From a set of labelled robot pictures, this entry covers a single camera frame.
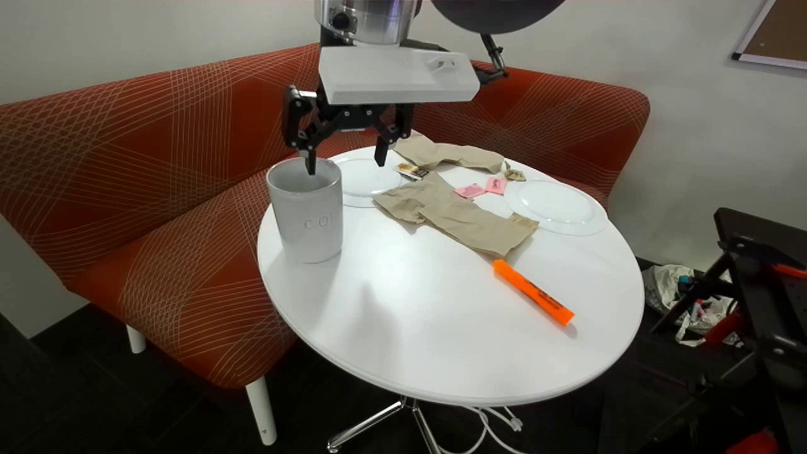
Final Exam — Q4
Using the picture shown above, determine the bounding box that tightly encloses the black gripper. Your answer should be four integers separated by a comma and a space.
280, 82, 415, 177

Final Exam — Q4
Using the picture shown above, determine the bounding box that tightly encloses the white ceramic mug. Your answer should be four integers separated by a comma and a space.
264, 155, 346, 264

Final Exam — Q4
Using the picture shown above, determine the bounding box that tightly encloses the clear plastic plate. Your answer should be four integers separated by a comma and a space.
505, 177, 607, 240
336, 153, 414, 208

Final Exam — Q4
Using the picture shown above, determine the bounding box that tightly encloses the small beige cloth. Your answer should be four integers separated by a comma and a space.
391, 133, 505, 177

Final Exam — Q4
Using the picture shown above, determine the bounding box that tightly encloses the large beige cloth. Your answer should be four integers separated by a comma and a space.
370, 172, 540, 260

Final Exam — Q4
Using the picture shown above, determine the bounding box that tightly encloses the pink paper scrap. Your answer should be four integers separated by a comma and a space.
457, 174, 508, 201

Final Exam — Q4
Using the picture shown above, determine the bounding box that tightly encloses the orange patterned corner sofa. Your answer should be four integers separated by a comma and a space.
0, 43, 652, 448

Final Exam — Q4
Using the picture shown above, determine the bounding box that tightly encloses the orange marker pen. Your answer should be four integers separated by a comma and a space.
488, 256, 577, 327

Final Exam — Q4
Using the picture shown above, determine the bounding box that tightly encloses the chrome table base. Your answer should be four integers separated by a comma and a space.
324, 395, 474, 454

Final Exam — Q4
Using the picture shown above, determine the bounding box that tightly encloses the white crumpled bag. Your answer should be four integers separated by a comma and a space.
650, 261, 739, 350

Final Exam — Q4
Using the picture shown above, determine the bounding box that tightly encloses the framed cork board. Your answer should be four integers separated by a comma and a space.
728, 0, 807, 72

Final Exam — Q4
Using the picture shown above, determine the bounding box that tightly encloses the black equipment stand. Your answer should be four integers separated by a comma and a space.
645, 207, 807, 454

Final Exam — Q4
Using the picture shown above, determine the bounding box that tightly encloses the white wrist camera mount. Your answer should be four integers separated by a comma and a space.
314, 44, 482, 109

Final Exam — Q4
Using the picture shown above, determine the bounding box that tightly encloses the white floor cable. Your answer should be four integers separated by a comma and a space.
458, 404, 525, 454

